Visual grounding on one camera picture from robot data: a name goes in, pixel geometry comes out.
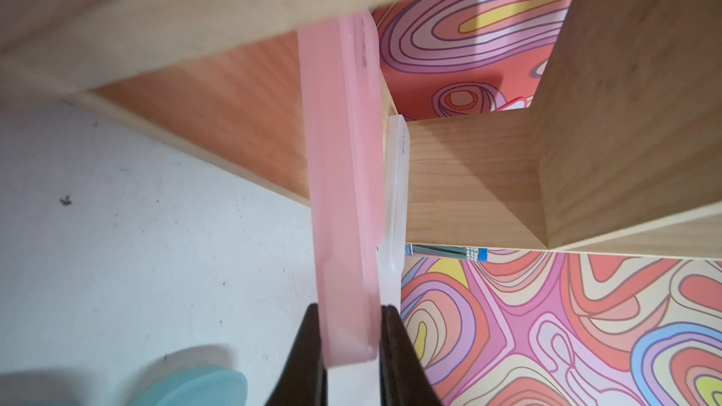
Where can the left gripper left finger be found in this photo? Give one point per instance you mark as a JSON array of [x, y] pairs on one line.
[[303, 380]]

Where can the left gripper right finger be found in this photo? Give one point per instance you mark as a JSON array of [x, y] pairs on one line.
[[402, 378]]

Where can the clear pencil case lower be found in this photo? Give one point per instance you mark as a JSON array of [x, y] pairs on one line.
[[391, 252]]

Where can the pencil tube blue lid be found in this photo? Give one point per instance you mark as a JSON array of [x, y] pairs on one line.
[[462, 253]]

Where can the wooden two-tier shelf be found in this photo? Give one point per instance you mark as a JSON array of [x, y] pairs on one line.
[[620, 153]]

